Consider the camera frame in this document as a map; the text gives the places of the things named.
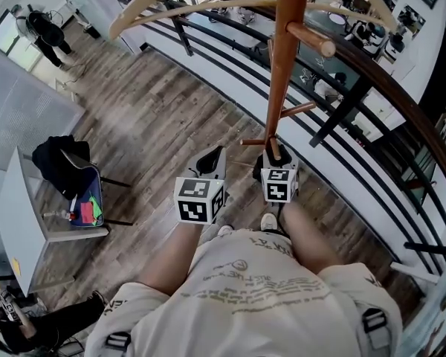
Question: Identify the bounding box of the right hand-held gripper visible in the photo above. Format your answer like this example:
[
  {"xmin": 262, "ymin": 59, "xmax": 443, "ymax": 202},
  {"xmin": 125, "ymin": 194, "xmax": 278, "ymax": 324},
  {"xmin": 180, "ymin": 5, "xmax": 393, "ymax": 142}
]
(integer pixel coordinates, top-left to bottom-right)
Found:
[{"xmin": 260, "ymin": 144, "xmax": 299, "ymax": 204}]

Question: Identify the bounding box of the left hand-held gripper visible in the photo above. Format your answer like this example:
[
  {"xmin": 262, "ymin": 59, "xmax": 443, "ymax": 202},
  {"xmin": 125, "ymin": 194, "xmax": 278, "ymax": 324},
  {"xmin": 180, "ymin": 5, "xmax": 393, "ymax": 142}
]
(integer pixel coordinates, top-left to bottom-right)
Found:
[{"xmin": 174, "ymin": 145, "xmax": 229, "ymax": 225}]

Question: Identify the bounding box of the brown wooden coat stand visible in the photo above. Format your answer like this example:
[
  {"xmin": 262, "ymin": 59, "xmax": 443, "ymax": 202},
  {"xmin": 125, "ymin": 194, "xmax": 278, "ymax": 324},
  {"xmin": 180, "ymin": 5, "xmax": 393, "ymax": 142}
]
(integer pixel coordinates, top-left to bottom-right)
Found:
[{"xmin": 109, "ymin": 0, "xmax": 399, "ymax": 161}]

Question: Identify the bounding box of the person's left forearm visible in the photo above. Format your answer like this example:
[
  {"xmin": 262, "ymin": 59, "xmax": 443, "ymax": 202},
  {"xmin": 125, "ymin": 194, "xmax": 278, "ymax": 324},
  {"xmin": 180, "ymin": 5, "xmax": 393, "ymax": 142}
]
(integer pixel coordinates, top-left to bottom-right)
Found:
[{"xmin": 143, "ymin": 221, "xmax": 213, "ymax": 298}]

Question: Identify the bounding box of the person's right forearm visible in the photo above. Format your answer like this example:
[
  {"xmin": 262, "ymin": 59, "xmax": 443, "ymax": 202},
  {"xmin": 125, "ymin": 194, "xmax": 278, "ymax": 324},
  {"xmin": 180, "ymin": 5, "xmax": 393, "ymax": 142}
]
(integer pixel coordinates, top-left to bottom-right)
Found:
[{"xmin": 281, "ymin": 200, "xmax": 343, "ymax": 275}]

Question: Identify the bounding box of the person's right white shoe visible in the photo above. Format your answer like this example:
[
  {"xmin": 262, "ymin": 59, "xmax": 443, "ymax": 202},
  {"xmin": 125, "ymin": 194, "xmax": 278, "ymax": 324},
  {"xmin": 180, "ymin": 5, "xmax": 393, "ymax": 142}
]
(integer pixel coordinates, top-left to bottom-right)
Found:
[{"xmin": 260, "ymin": 213, "xmax": 279, "ymax": 233}]

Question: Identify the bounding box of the green cloth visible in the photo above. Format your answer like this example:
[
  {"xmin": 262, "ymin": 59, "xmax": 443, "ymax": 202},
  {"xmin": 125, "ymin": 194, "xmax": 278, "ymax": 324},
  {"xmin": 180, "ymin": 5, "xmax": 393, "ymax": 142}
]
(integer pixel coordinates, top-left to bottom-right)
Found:
[{"xmin": 87, "ymin": 195, "xmax": 105, "ymax": 226}]

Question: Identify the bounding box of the dark blue chair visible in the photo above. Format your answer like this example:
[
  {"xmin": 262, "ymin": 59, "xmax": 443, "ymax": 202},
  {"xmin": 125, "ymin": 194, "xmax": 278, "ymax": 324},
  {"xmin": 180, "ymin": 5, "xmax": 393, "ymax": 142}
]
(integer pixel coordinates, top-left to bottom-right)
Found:
[{"xmin": 58, "ymin": 148, "xmax": 135, "ymax": 228}]

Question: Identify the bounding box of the red cloth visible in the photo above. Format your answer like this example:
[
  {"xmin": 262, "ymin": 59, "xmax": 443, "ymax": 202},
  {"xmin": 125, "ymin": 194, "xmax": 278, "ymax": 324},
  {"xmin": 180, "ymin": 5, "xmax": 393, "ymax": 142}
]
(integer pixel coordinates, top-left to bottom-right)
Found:
[{"xmin": 79, "ymin": 202, "xmax": 95, "ymax": 223}]

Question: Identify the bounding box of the person's beige printed shirt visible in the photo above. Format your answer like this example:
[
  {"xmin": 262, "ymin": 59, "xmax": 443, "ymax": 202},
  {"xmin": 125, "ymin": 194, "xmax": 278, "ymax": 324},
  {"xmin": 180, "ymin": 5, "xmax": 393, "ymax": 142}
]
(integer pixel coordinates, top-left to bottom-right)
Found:
[{"xmin": 83, "ymin": 228, "xmax": 404, "ymax": 357}]

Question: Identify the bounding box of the small bottle with red cap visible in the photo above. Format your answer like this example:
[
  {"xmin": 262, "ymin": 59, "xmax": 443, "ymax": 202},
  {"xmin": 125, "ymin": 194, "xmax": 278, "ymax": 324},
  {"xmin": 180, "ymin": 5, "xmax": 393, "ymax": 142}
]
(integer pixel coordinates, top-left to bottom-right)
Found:
[{"xmin": 43, "ymin": 209, "xmax": 77, "ymax": 222}]

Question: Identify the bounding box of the black jacket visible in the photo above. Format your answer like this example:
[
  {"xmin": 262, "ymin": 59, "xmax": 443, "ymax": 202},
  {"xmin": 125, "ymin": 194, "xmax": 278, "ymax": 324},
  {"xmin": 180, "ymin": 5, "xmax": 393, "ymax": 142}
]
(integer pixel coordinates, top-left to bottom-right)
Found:
[{"xmin": 30, "ymin": 135, "xmax": 93, "ymax": 201}]

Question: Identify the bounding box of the black railing with wooden handrail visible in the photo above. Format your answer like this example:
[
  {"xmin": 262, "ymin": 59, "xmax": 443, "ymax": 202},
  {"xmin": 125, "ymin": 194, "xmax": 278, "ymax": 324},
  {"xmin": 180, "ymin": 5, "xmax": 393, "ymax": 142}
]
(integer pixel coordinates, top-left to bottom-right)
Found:
[{"xmin": 103, "ymin": 0, "xmax": 446, "ymax": 277}]

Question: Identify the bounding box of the white table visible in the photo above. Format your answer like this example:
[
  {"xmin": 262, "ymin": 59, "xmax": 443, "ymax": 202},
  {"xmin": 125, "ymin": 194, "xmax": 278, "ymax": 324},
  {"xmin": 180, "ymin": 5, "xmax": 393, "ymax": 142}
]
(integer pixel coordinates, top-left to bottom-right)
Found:
[{"xmin": 0, "ymin": 146, "xmax": 112, "ymax": 298}]

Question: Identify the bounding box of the white perforated partition panel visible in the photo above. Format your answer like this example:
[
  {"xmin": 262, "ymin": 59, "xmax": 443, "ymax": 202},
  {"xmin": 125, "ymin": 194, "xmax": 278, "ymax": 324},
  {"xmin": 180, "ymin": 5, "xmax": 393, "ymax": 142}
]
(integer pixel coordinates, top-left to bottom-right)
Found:
[{"xmin": 0, "ymin": 42, "xmax": 87, "ymax": 173}]

